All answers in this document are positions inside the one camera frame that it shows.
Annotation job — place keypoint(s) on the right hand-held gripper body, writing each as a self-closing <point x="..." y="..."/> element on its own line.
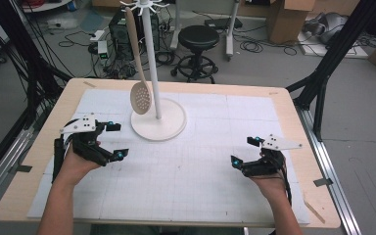
<point x="264" y="164"/>

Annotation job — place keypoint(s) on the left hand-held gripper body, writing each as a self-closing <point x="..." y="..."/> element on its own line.
<point x="86" y="143"/>

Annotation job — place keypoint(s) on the beige slotted spoon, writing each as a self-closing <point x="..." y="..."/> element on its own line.
<point x="141" y="98"/>

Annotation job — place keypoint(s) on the white hook stand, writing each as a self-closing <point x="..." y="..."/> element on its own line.
<point x="158" y="124"/>

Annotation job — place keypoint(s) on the person's right hand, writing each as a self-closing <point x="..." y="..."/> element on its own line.
<point x="271" y="186"/>

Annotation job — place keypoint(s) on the person's left hand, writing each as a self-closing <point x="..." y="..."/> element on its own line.
<point x="75" y="169"/>

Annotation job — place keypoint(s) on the white grid mat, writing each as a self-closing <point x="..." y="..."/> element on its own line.
<point x="192" y="189"/>

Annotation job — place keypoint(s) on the black tape piece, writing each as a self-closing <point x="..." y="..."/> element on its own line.
<point x="23" y="168"/>
<point x="323" y="181"/>

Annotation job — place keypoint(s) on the beige tape strip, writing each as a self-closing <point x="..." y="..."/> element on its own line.
<point x="314" y="211"/>

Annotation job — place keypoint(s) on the white adapter box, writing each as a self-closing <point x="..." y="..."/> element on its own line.
<point x="102" y="49"/>

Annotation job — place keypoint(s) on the black computer tower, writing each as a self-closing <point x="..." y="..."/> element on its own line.
<point x="120" y="36"/>

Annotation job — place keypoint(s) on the white power strip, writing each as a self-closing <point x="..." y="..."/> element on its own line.
<point x="97" y="36"/>

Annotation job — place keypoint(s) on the black round stool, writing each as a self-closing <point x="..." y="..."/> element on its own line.
<point x="198" y="39"/>

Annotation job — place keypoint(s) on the tall cardboard box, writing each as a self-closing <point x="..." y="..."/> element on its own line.
<point x="285" y="23"/>

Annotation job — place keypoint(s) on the flat black device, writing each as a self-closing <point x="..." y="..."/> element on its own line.
<point x="222" y="23"/>

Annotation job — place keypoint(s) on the grey white machine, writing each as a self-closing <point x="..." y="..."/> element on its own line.
<point x="329" y="27"/>

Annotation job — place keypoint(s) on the aluminium rail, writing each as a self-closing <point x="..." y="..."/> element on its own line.
<point x="331" y="176"/>
<point x="3" y="169"/>

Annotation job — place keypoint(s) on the black metal frame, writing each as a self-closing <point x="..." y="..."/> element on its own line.
<point x="29" y="65"/>
<point x="333" y="58"/>

